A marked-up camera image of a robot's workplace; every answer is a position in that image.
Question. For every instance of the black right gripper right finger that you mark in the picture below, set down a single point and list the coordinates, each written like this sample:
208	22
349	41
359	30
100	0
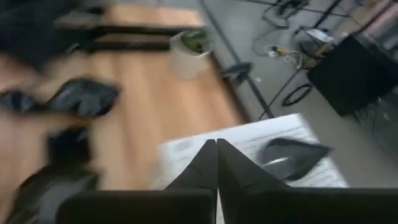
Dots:
280	205

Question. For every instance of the black rounded mini plate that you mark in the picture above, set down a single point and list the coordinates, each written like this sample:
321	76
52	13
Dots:
68	146

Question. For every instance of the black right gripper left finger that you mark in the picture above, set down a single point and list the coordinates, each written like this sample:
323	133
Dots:
140	208

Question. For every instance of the white perforated metal shelf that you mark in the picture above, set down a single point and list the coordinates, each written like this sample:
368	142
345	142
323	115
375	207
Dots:
236	137

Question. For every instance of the white potted plant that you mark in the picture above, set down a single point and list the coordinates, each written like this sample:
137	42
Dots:
189	59

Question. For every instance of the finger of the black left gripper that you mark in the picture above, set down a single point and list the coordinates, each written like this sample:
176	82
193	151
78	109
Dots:
18	101

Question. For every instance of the black box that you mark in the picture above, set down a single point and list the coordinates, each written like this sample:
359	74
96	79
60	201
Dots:
351	71

